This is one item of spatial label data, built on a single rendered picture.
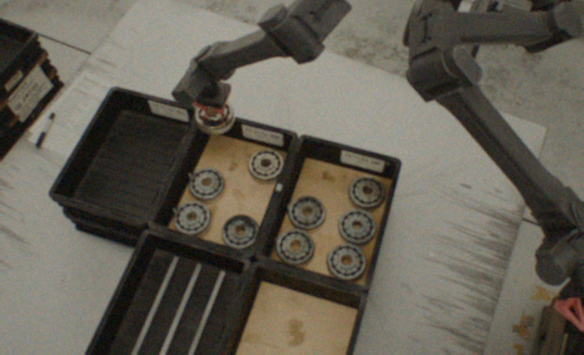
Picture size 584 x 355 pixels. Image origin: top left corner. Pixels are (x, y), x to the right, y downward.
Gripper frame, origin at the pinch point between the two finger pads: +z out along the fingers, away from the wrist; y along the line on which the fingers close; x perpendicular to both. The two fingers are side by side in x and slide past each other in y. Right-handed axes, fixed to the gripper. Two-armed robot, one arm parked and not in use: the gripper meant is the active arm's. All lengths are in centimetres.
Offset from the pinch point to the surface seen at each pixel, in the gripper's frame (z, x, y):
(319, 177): 23.3, 1.0, 29.3
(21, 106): 66, 17, -106
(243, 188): 22.6, -9.4, 9.4
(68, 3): 106, 107, -152
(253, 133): 17.3, 5.9, 7.2
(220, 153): 22.7, -0.7, -1.4
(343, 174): 23.5, 4.1, 35.6
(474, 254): 37, -3, 78
